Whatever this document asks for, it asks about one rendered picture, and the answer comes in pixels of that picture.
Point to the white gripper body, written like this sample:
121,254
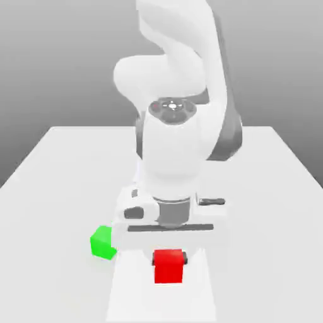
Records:
171,238

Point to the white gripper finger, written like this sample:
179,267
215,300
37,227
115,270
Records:
185,257
151,257

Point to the small red cube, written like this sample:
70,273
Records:
168,267

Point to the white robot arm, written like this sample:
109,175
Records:
171,151

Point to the small green cube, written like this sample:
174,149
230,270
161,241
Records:
102,243

